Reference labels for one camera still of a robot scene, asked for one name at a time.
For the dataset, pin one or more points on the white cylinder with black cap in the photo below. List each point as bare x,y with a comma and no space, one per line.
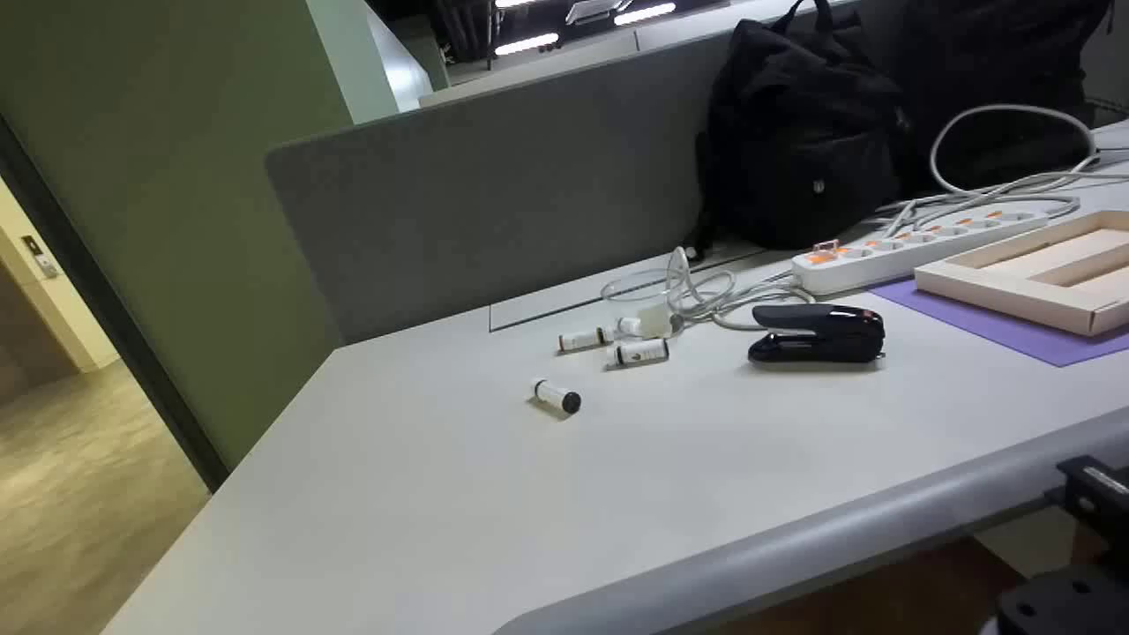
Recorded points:
554,398

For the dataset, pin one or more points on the grey desk divider panel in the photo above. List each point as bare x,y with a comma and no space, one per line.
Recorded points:
497,197

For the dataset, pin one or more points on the purple mat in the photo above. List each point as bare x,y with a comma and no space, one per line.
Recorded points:
1012,329

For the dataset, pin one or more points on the light wooden frame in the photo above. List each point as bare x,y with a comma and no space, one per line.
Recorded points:
1035,285

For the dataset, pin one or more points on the white extension power strip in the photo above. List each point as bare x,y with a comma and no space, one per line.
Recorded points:
893,246

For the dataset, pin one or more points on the white cylinder with black band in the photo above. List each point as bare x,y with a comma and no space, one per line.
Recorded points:
583,340
641,351

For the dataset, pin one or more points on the black office chair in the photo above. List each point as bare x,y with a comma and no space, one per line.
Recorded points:
1001,84

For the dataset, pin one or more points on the black backpack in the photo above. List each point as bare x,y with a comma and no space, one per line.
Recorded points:
799,135

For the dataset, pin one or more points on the black stapler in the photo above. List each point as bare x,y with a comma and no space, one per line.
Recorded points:
818,334

